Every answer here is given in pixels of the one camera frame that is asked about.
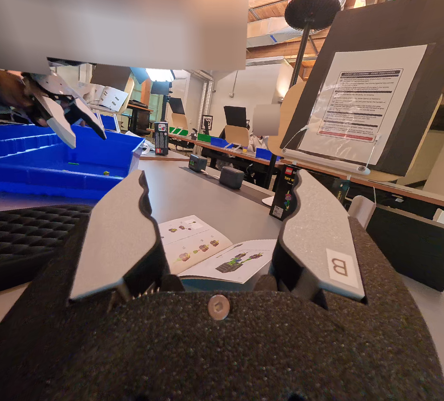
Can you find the white cardboard piece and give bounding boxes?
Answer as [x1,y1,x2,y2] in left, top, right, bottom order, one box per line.
[348,196,377,229]

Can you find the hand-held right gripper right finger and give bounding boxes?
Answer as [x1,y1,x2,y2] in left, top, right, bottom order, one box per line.
[271,168,366,304]

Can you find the blue plastic bin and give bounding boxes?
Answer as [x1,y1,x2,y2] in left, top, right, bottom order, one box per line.
[94,113,117,131]
[0,123,145,201]

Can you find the plywood document stand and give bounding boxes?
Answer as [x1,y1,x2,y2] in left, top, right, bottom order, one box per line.
[267,81,444,183]

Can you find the black storage box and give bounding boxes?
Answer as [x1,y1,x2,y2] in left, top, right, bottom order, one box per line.
[365,204,444,291]

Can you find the lego instruction booklet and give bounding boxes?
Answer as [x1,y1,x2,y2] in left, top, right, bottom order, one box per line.
[159,214,278,286]

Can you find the black egg-crate foam pad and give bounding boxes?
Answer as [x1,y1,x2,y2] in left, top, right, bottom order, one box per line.
[0,204,92,291]

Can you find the black lego flower box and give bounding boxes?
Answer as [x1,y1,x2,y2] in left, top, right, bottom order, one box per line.
[269,164,303,222]

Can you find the dark grey small case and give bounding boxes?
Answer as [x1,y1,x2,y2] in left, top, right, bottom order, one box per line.
[219,166,245,189]
[188,154,208,173]

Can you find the white printed card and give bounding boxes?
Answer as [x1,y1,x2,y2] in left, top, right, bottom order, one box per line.
[98,86,129,112]

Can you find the black document board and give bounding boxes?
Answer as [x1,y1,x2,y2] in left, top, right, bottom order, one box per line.
[280,0,444,177]

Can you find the long wooden table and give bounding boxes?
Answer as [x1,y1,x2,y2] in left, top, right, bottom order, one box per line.
[147,127,444,208]

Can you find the person's left hand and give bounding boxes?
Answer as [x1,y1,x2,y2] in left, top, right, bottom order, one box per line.
[0,69,50,128]

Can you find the black round-head pole stand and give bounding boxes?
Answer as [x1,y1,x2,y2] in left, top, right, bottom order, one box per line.
[262,0,342,207]

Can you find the white printed instruction sheet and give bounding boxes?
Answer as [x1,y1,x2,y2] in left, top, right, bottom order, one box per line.
[298,44,428,166]

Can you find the small black upright box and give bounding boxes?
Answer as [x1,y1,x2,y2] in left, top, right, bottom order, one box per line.
[154,122,170,156]

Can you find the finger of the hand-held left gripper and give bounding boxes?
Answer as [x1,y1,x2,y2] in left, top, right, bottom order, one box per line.
[65,95,107,140]
[40,94,77,149]

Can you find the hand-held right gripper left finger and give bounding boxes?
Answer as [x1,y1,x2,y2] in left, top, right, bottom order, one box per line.
[69,169,171,304]

